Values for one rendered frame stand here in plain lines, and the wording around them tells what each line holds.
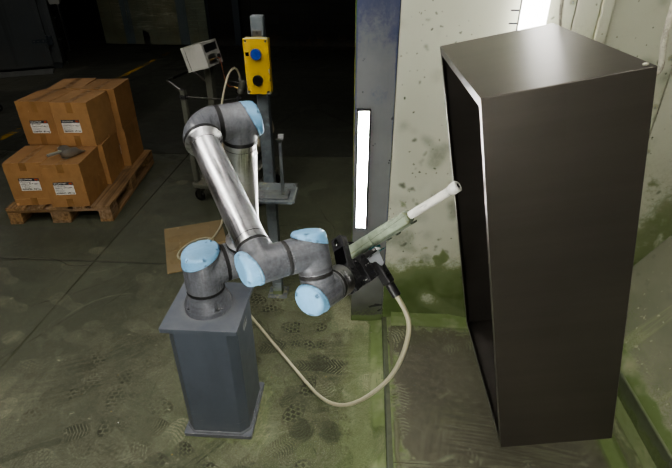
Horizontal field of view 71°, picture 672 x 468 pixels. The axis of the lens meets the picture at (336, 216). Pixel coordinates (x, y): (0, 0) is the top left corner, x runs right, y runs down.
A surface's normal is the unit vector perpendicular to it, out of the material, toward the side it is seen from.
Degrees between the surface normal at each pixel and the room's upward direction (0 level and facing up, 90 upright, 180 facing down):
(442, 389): 0
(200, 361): 90
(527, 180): 90
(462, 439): 0
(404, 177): 90
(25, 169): 90
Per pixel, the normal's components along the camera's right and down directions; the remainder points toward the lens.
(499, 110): -0.04, 0.50
